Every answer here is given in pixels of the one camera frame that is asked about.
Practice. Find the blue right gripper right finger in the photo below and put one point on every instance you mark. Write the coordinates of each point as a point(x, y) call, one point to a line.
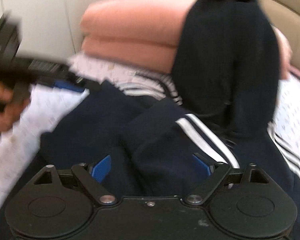
point(204, 165)

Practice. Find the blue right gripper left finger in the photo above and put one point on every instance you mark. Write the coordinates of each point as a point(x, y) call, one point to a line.
point(100, 169)

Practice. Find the navy striped track jacket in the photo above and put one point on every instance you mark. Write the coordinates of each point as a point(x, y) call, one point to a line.
point(152, 190)

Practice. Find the person's left hand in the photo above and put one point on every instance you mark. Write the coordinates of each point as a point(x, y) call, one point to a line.
point(5, 109)

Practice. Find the floral white bed sheet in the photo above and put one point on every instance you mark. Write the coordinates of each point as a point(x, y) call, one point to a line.
point(48, 106)

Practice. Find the folded pink blanket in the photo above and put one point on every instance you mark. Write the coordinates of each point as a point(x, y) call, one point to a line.
point(193, 38)

